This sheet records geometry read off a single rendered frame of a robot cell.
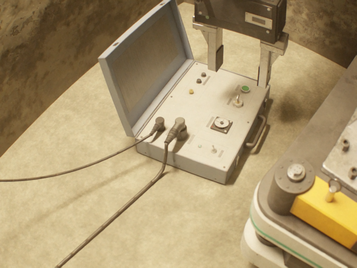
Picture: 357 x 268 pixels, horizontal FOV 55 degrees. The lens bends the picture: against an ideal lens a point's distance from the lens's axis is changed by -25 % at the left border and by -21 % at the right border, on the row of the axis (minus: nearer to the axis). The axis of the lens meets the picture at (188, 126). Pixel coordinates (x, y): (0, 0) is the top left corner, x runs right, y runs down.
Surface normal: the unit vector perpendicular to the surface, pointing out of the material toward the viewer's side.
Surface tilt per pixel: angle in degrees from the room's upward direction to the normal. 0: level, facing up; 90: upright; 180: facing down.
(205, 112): 0
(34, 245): 0
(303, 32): 90
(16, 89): 90
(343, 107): 0
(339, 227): 90
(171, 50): 75
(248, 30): 90
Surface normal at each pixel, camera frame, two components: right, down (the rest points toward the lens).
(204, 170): -0.43, 0.65
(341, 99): 0.00, -0.70
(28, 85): 0.83, 0.40
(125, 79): 0.87, 0.12
